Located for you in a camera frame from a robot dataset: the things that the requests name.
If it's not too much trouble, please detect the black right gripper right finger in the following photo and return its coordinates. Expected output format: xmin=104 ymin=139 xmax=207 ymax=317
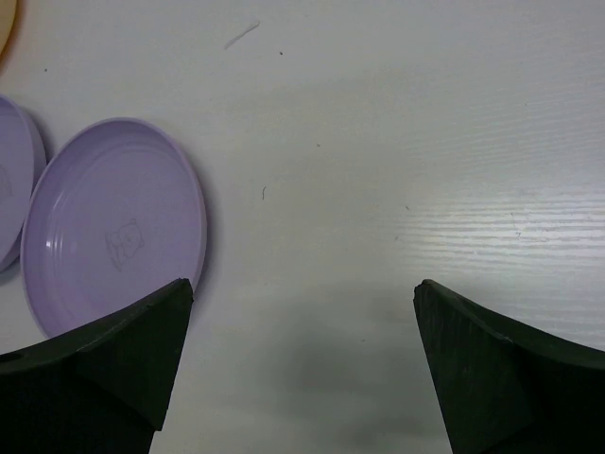
xmin=413 ymin=280 xmax=604 ymax=453

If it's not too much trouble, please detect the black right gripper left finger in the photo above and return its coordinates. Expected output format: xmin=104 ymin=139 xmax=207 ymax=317
xmin=1 ymin=279 xmax=193 ymax=453

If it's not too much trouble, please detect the purple plastic plate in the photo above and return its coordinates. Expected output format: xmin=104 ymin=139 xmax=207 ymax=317
xmin=21 ymin=117 xmax=208 ymax=338
xmin=1 ymin=96 xmax=46 ymax=270

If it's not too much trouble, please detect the orange plastic plate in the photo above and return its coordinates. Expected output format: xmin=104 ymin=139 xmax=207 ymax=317
xmin=0 ymin=0 xmax=18 ymax=57

